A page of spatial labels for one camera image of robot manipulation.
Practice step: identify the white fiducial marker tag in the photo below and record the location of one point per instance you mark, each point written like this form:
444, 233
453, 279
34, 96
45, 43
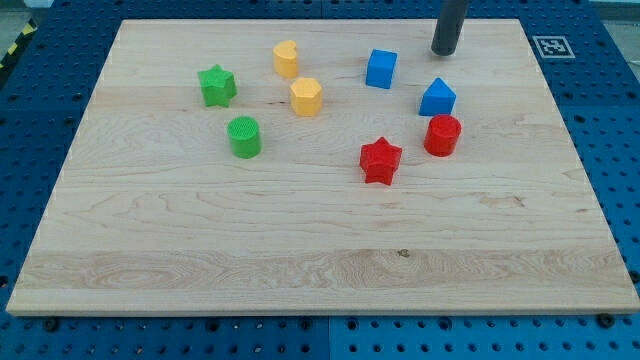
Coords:
553, 47

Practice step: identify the red cylinder block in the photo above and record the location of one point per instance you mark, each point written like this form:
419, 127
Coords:
442, 135

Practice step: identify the blue cube block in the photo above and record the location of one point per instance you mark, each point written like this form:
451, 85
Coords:
380, 68

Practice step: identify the green cylinder block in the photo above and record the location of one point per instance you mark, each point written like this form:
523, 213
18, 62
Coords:
244, 137

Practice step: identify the red star block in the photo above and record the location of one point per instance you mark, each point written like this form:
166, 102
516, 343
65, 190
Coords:
379, 161

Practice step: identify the green star block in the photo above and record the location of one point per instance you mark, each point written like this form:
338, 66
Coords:
217, 86

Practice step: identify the yellow black hazard tape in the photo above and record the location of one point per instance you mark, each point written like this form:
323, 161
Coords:
17, 48

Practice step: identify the light wooden board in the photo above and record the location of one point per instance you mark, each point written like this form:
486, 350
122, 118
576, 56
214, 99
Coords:
152, 214

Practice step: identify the yellow hexagon block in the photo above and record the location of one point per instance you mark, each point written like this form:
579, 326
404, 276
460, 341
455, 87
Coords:
306, 96

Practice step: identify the yellow heart block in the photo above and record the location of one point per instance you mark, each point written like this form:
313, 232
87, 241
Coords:
285, 59

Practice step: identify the blue triangle block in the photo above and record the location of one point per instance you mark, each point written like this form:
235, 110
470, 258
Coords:
437, 99

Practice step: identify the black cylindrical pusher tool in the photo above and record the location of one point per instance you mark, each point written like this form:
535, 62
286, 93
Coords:
449, 26

